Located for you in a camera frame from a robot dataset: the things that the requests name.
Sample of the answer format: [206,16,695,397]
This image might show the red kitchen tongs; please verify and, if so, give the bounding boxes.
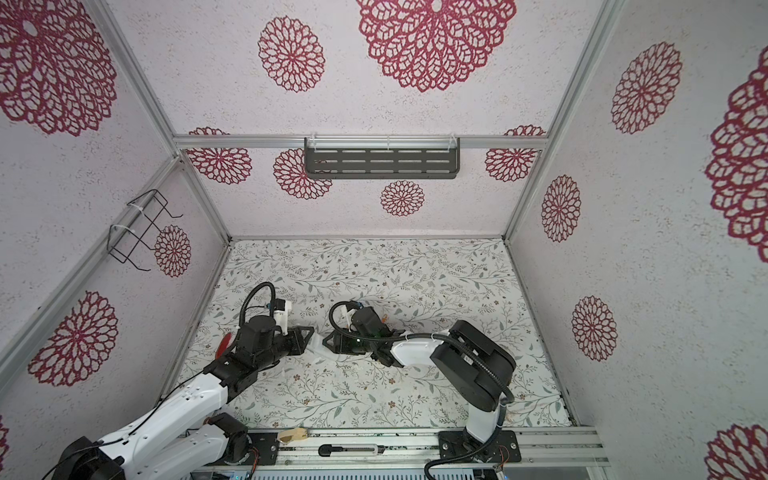
[215,332,234,359]

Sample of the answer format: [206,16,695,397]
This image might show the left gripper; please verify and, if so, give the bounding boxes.
[258,326,316,371]

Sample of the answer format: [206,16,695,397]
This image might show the grey slotted wall shelf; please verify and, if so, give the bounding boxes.
[304,137,461,180]

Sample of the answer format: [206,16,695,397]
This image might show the black wire wall rack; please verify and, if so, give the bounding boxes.
[106,189,183,272]

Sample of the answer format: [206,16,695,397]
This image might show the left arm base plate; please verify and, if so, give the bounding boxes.
[240,431,280,467]

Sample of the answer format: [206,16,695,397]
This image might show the white remote control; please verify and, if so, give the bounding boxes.
[305,335,335,363]

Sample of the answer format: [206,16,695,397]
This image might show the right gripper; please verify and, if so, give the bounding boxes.
[320,329,378,356]

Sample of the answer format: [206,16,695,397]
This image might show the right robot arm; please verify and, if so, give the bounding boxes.
[322,301,517,444]

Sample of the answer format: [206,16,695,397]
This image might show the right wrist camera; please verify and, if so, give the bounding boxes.
[345,300,364,310]

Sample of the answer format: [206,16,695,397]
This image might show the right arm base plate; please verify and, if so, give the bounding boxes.
[437,430,522,464]

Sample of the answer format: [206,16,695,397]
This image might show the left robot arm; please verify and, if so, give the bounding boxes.
[47,315,314,479]

